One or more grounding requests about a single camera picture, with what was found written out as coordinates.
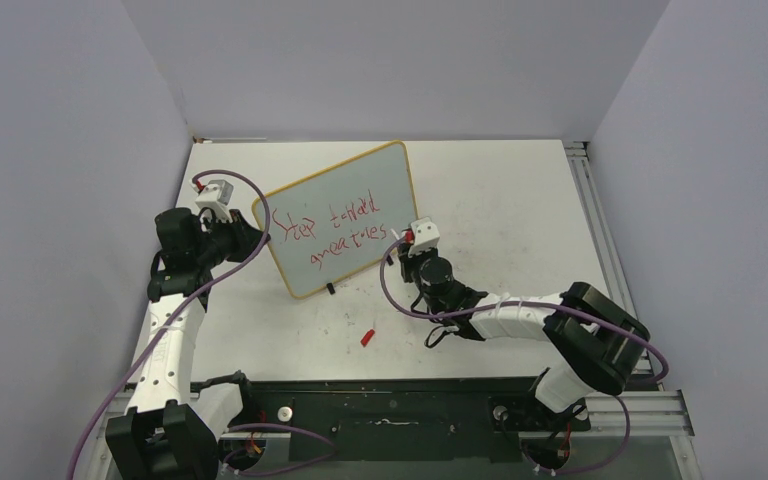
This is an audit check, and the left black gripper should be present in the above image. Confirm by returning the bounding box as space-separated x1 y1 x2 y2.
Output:
193 209 269 269

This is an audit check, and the red white marker pen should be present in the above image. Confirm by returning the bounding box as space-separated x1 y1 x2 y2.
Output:
391 229 407 242

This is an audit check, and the red marker cap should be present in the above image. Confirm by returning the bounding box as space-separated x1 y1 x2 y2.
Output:
360 329 376 347

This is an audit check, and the yellow framed whiteboard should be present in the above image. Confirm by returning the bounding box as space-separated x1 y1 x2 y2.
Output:
251 141 418 299

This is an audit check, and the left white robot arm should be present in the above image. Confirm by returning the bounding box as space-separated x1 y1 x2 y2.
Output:
105 207 269 479

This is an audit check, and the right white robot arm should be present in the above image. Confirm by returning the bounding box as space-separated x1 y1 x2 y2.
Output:
396 244 651 428

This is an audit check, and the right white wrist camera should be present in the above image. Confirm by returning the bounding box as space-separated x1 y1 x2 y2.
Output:
405 217 440 257

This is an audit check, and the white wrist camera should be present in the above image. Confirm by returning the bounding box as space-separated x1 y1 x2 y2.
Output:
405 217 440 257
195 180 234 223

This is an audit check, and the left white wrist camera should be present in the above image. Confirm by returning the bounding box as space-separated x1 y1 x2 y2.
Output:
195 180 234 223

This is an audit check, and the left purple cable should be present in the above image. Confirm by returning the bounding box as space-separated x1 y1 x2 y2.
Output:
65 169 273 480

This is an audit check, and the purple cable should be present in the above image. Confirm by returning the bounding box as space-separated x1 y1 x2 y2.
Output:
65 169 273 480
379 239 670 384

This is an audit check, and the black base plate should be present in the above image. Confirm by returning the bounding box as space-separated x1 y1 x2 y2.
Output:
230 377 591 462

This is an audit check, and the aluminium side rail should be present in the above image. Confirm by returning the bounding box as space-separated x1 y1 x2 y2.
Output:
563 141 637 316

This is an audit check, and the aluminium frame rail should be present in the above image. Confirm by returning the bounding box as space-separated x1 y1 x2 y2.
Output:
239 382 694 437

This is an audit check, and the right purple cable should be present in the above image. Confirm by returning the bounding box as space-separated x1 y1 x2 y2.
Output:
379 239 670 384

